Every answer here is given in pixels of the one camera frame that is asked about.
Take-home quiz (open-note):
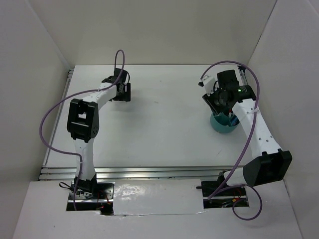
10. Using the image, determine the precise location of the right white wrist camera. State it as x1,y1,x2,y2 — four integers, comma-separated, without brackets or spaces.
198,75,216,96

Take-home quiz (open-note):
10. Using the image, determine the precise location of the teal round divided organizer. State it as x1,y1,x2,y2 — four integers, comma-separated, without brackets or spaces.
210,113,239,134

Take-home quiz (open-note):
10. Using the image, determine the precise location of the aluminium front rail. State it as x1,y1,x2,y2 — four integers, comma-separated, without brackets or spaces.
38,166,232,182

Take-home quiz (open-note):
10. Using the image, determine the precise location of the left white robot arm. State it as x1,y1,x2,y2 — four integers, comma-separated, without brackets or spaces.
67,68,131,199

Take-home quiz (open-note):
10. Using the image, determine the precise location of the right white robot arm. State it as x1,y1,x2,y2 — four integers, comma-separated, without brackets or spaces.
199,70,292,195

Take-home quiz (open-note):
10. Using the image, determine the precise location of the blue transparent cap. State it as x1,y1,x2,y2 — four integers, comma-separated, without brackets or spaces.
231,116,239,126

